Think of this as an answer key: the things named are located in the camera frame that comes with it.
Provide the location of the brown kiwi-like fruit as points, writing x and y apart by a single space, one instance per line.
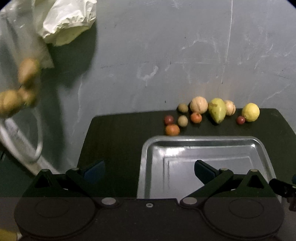
182 121

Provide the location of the yellow lemon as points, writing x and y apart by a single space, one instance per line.
251 112

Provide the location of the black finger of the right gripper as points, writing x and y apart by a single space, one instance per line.
284 190

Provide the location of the silver metal ring stand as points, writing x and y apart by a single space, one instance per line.
18 144

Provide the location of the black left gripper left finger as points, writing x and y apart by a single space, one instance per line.
75 182

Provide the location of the green pear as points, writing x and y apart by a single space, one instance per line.
217 110

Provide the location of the large striped beige melon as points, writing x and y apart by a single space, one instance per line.
199 104

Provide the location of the brown potatoes in bag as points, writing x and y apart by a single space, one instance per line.
27 95

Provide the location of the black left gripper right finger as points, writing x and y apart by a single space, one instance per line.
224 183

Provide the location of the silver metal tray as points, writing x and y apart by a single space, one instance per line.
167 163

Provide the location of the dark red cherry tomato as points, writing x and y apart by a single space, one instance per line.
169 120

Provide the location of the small striped beige melon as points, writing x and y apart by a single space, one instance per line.
230 107

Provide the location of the black table mat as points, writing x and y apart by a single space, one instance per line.
118 139

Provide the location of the white plastic bag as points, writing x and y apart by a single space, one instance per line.
60 22

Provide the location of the orange red tomato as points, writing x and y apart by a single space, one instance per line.
172 130

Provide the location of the small brown round fruit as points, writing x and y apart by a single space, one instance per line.
183 108

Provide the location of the orange persimmon fruit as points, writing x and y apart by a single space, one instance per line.
196 117

